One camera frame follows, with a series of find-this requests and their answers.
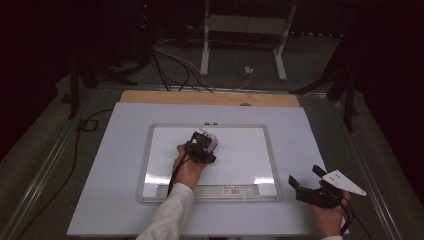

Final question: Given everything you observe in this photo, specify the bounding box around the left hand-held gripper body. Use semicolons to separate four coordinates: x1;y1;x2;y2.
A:
184;139;218;165

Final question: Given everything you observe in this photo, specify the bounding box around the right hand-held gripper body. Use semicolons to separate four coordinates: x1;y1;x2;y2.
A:
294;169;368;210

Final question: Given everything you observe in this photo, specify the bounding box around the black and purple whiteboard eraser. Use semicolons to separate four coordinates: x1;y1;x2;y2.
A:
198;128;220;153

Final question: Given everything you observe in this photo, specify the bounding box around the whiteboard with grey frame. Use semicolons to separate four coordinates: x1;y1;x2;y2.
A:
135;123;284;204

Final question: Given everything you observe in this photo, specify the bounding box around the person's left hand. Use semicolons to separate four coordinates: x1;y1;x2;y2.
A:
172;143;208;190

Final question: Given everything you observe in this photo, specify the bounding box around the person's right hand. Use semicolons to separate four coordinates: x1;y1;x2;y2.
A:
311;191;352;239

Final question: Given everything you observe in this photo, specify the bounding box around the black tripod stand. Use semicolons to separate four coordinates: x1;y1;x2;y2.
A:
289;33;360;133
68;56;138;120

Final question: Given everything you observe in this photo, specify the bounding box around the large white table sheet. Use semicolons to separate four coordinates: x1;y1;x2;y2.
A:
66;101;350;238

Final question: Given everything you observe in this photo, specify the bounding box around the black floor socket box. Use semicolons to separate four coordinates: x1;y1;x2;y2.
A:
77;118;100;132

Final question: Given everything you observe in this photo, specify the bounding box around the grey metal stand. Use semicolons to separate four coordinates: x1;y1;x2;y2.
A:
199;0;298;82

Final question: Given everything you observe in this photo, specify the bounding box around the dark equipment rack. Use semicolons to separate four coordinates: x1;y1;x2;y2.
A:
99;0;158;68

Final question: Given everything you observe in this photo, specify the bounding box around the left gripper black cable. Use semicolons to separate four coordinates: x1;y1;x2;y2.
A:
166;141;194;198

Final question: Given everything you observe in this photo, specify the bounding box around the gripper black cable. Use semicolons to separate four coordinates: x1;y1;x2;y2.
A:
166;141;194;198
339;196;374;240

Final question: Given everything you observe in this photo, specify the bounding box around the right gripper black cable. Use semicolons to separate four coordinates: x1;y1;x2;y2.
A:
339;196;374;240

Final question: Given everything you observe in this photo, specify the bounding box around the metal floor rail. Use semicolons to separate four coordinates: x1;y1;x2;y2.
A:
0;87;101;240
328;98;406;240

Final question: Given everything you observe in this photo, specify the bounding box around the bundle of floor cables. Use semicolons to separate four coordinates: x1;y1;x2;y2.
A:
150;39;216;94

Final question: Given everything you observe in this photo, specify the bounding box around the white plug with cable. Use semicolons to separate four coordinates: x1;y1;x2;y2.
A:
213;65;255;92

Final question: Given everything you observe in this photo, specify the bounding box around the long black floor cable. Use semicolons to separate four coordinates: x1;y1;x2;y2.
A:
14;108;115;240

